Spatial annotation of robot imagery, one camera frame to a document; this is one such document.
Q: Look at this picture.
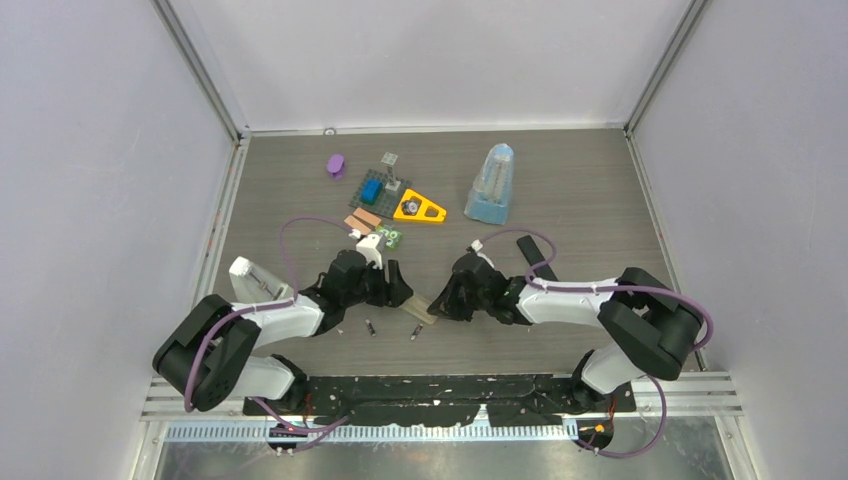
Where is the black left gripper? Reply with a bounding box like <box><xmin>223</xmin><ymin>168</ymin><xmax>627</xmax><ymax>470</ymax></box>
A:
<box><xmin>343</xmin><ymin>260</ymin><xmax>413</xmax><ymax>310</ymax></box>

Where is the white remote control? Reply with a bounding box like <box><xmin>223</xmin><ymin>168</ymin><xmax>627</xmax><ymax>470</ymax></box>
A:
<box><xmin>400</xmin><ymin>294</ymin><xmax>438</xmax><ymax>325</ymax></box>

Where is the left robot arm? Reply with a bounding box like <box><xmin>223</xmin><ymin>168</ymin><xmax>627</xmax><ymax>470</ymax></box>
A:
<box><xmin>152</xmin><ymin>250</ymin><xmax>414</xmax><ymax>414</ymax></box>

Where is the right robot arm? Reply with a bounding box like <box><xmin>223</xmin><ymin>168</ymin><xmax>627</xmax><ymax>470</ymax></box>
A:
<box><xmin>428</xmin><ymin>252</ymin><xmax>710</xmax><ymax>411</ymax></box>

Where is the green monster toy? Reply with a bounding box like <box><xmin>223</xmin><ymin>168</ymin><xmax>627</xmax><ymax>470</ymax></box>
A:
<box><xmin>376</xmin><ymin>226</ymin><xmax>403</xmax><ymax>249</ymax></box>

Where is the yellow triangular toy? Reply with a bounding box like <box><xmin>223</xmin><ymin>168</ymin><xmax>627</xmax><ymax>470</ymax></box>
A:
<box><xmin>392</xmin><ymin>188</ymin><xmax>447</xmax><ymax>224</ymax></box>

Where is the tan wooden block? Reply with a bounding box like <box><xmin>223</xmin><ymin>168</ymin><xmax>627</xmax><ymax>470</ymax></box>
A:
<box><xmin>344</xmin><ymin>215</ymin><xmax>372</xmax><ymax>235</ymax></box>
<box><xmin>353</xmin><ymin>207</ymin><xmax>382</xmax><ymax>228</ymax></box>

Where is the blue building brick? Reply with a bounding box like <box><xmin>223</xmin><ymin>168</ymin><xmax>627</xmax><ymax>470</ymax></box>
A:
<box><xmin>360</xmin><ymin>178</ymin><xmax>383</xmax><ymax>205</ymax></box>

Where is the blue translucent metronome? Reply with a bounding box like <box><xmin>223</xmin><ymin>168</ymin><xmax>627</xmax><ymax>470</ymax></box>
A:
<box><xmin>464</xmin><ymin>143</ymin><xmax>515</xmax><ymax>225</ymax></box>

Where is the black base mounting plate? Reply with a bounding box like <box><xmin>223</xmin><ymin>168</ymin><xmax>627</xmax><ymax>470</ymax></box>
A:
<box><xmin>265</xmin><ymin>374</ymin><xmax>636</xmax><ymax>427</ymax></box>

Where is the purple cap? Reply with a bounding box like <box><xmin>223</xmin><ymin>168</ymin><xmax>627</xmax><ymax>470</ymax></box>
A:
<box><xmin>326</xmin><ymin>154</ymin><xmax>346</xmax><ymax>180</ymax></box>

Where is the grey brick post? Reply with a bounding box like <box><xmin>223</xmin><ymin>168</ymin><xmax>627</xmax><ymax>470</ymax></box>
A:
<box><xmin>381</xmin><ymin>152</ymin><xmax>401</xmax><ymax>192</ymax></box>

